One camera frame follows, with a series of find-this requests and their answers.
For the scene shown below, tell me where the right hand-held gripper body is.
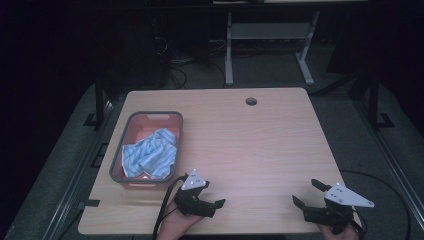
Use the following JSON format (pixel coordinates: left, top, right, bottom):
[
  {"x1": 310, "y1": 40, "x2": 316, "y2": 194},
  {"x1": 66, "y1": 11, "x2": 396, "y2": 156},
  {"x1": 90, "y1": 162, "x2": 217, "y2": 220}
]
[{"x1": 303, "y1": 182, "x2": 375, "y2": 235}]

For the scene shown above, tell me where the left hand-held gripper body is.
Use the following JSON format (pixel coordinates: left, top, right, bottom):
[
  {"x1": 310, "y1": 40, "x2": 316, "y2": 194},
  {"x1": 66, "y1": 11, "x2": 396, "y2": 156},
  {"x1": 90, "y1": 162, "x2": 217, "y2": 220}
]
[{"x1": 173, "y1": 168, "x2": 216, "y2": 219}]

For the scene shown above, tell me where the blue striped cloth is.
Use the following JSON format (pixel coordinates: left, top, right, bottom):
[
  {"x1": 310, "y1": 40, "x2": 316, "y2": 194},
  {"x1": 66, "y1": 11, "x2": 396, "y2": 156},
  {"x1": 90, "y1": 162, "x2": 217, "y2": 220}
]
[{"x1": 121, "y1": 127, "x2": 178, "y2": 179}]

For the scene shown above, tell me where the pink basket with grey rim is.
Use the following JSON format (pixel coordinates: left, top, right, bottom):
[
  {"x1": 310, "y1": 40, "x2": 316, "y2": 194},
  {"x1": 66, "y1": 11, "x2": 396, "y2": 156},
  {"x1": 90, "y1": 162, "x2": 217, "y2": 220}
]
[{"x1": 109, "y1": 110, "x2": 184, "y2": 190}]

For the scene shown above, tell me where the person's right hand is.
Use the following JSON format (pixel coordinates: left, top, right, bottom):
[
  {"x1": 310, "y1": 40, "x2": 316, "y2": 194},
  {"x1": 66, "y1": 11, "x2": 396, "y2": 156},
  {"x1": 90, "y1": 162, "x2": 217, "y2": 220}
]
[{"x1": 316, "y1": 222, "x2": 362, "y2": 240}]

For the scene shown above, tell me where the person's left hand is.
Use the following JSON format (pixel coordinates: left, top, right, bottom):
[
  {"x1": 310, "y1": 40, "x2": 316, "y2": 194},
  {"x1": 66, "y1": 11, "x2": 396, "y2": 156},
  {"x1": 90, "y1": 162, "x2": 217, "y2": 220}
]
[{"x1": 156, "y1": 199, "x2": 205, "y2": 240}]

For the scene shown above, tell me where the grey metal stand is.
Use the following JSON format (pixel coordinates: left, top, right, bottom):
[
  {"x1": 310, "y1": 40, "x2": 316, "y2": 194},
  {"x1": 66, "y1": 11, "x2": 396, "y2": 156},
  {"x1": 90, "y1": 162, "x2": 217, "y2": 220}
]
[{"x1": 224, "y1": 10, "x2": 321, "y2": 87}]

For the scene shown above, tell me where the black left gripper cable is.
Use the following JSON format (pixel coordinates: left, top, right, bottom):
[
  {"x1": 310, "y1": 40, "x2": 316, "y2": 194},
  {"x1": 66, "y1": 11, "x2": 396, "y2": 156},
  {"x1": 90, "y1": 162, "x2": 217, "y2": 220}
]
[{"x1": 152, "y1": 173, "x2": 190, "y2": 240}]

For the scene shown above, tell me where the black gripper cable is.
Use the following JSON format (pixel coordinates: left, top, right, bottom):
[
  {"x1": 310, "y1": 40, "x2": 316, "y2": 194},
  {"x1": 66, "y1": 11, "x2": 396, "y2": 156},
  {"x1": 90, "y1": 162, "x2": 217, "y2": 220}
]
[
  {"x1": 152, "y1": 173, "x2": 190, "y2": 240},
  {"x1": 351, "y1": 209, "x2": 368, "y2": 236}
]

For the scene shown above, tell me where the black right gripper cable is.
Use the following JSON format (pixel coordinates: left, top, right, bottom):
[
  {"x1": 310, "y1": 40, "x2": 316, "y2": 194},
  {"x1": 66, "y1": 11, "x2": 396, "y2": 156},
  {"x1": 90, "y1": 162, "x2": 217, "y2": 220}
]
[{"x1": 351, "y1": 209, "x2": 368, "y2": 236}]

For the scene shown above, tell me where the black cable on floor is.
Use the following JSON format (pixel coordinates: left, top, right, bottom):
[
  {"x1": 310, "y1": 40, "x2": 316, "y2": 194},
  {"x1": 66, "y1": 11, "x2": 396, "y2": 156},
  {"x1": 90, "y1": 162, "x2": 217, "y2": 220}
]
[{"x1": 339, "y1": 169, "x2": 413, "y2": 240}]

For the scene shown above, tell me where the aluminium floor rail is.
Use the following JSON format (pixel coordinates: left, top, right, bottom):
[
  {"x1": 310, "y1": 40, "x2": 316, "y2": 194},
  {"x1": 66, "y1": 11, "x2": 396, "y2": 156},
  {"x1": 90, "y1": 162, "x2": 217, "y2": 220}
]
[
  {"x1": 354, "y1": 99, "x2": 424, "y2": 231},
  {"x1": 41, "y1": 99, "x2": 116, "y2": 240}
]

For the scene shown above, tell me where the black frame post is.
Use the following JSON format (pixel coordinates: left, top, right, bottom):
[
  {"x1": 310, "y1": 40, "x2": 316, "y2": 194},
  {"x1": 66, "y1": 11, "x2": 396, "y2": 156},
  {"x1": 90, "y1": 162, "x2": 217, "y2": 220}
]
[
  {"x1": 364, "y1": 68, "x2": 396, "y2": 132},
  {"x1": 83, "y1": 71, "x2": 111, "y2": 129}
]

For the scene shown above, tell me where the tangle of dark cables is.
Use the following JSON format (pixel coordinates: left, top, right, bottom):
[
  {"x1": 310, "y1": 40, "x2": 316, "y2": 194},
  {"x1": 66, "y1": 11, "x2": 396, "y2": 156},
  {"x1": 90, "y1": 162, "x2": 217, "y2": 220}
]
[{"x1": 151, "y1": 16, "x2": 228, "y2": 91}]

